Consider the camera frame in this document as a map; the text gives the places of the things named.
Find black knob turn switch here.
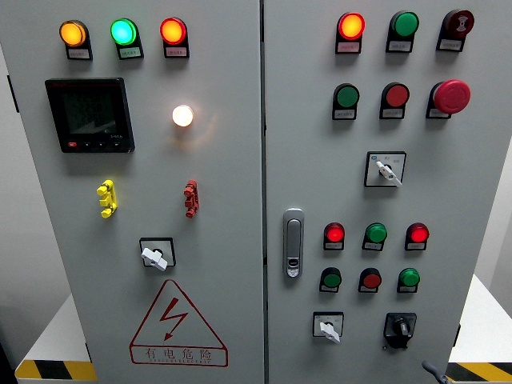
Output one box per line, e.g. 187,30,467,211
382,312,418,350

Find pale grey cabinet door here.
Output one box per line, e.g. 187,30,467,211
0,0,266,384

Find silver door lock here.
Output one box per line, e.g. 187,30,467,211
282,207,306,280

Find pale grey door with lock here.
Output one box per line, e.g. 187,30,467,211
262,0,512,384

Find small red indicator lamp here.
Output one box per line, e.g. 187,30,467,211
406,222,430,244
323,222,346,243

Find white indicator lamp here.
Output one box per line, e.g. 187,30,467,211
171,104,195,128

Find small green push button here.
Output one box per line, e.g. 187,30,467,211
321,266,342,289

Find small green indicator lamp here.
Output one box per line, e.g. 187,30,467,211
398,267,421,288
365,222,388,244

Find large green push button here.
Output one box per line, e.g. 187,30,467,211
334,83,361,109

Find small red push button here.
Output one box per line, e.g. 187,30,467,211
359,267,383,290

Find red warning triangle sticker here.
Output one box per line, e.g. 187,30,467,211
129,278,230,368

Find large red push button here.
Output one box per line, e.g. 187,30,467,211
382,82,410,109

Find large red indicator lamp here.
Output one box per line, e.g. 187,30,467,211
159,17,188,46
337,12,366,42

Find black digital display meter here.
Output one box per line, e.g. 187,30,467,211
44,78,135,154

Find large green indicator lamp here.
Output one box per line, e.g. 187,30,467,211
390,10,420,39
110,18,139,46

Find large red stop button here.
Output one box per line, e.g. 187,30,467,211
433,78,472,115

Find large yellow indicator lamp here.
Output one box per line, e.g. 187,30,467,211
58,19,88,48

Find dark red buzzer lamp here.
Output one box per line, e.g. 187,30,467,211
444,9,475,39

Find black yellow striped tape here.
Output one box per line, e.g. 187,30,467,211
444,362,512,383
14,359,98,383

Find small red handle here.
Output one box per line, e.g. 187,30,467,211
183,179,200,219

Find large white-handled turn switch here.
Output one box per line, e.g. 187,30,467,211
363,150,407,189

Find small yellow handle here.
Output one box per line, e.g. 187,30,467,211
96,179,118,219

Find small white-handled turn switch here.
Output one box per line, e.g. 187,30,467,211
312,311,345,344

